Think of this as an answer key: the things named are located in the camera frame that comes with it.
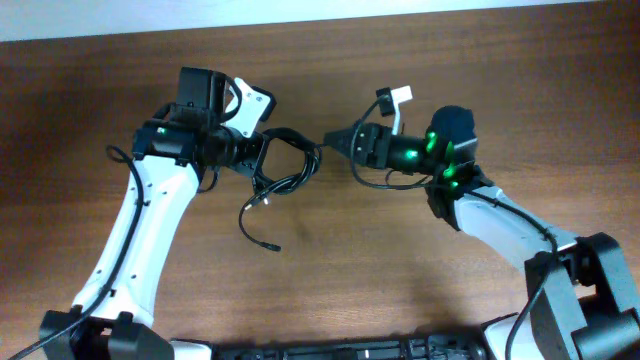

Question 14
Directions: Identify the black cable with silver plug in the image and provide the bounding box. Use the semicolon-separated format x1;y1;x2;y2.
237;189;283;253

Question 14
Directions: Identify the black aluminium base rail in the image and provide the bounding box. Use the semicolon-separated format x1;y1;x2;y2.
213;335;489;360

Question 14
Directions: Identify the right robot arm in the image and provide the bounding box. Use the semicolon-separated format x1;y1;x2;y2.
324;106;639;359

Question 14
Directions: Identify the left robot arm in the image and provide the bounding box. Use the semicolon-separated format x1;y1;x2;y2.
39;67;276;359

